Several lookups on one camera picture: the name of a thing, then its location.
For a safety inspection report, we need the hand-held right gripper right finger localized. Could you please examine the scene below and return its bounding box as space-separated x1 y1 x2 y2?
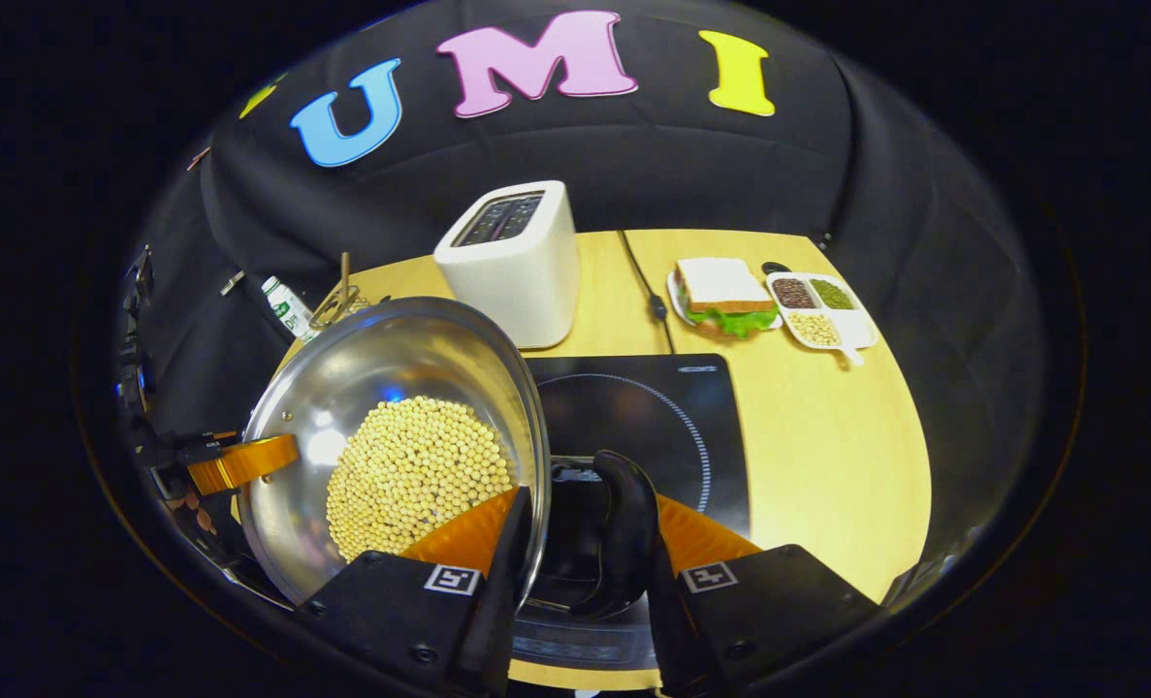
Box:
645 492 882 698

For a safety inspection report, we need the small heap of green beans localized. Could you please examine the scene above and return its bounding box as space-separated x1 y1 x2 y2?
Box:
810 277 856 312

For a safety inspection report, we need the sandwich with lettuce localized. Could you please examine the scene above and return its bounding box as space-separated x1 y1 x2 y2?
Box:
674 256 780 339

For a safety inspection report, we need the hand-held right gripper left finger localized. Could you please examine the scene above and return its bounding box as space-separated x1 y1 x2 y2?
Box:
294 485 535 698

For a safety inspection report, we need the stainless steel pot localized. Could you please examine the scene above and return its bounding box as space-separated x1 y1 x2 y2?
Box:
238 296 660 621

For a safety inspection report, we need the white sandwich plate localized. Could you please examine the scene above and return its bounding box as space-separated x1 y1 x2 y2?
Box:
666 268 785 335

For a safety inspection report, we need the white bottle with green label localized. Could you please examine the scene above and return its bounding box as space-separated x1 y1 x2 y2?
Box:
261 275 317 341

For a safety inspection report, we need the small heap of soybeans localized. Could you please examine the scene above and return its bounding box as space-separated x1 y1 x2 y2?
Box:
787 311 841 348

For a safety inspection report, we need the wire utensil holder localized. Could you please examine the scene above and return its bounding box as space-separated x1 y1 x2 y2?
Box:
307 284 374 333

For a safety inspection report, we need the black induction cooktop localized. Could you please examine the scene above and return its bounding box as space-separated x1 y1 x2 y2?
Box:
512 353 753 672

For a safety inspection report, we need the black backdrop cloth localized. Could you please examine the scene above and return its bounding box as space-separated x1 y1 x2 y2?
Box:
117 0 1051 583

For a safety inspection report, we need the white toaster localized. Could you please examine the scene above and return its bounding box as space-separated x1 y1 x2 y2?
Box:
433 180 582 351

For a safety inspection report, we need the white divided dish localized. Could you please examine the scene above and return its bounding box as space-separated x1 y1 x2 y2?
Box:
764 270 879 368

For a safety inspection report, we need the pile of yellow soybeans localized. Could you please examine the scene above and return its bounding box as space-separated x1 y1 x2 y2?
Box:
326 396 517 564

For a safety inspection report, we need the black power cable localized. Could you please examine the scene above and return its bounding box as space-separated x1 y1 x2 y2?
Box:
618 229 679 356

